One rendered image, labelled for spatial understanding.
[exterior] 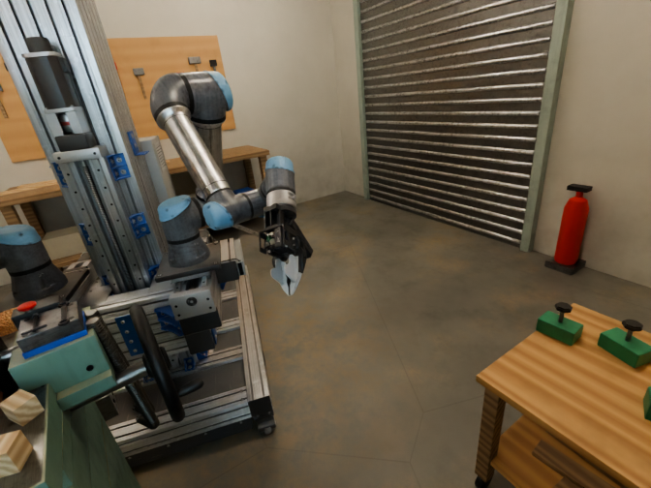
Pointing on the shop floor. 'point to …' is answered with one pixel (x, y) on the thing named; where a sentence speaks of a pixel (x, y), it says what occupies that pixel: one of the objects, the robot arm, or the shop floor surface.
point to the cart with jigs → (571, 405)
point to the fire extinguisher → (571, 232)
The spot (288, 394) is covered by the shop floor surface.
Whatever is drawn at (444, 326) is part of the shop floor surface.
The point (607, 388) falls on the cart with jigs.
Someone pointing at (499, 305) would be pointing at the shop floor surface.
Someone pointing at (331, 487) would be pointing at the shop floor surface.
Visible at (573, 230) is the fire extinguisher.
